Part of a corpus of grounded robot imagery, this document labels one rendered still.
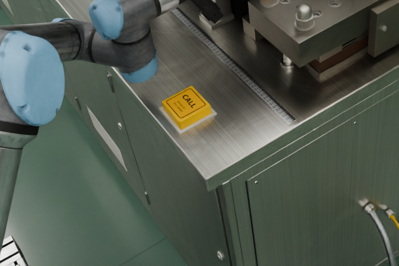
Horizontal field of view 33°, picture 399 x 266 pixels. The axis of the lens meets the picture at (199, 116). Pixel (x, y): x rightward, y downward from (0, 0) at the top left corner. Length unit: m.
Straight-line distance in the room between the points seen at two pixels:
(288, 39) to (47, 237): 1.33
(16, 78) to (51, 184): 1.61
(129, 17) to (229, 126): 0.28
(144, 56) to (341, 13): 0.37
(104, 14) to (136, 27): 0.06
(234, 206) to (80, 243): 1.05
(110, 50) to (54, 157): 1.31
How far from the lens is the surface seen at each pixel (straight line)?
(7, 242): 2.09
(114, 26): 1.20
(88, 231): 2.31
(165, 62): 1.42
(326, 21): 1.28
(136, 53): 1.26
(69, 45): 1.27
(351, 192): 1.59
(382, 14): 1.32
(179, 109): 1.29
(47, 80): 0.93
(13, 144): 0.94
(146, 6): 1.21
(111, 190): 2.39
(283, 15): 1.29
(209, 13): 1.32
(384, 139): 1.53
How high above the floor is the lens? 1.85
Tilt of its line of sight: 47 degrees down
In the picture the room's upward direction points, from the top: 11 degrees counter-clockwise
